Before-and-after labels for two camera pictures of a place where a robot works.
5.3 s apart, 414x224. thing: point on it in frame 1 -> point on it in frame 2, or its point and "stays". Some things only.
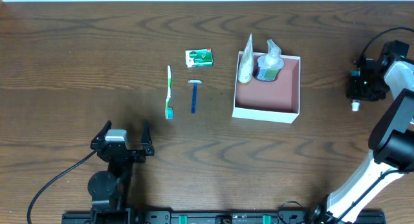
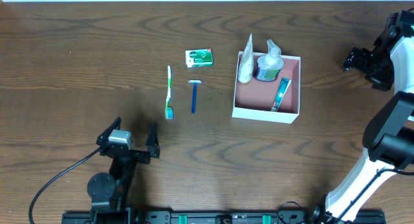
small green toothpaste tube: [355, 77] -> [283, 87]
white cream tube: [246, 65] stays
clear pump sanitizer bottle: [270, 66] stays
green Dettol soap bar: [198, 57] stays
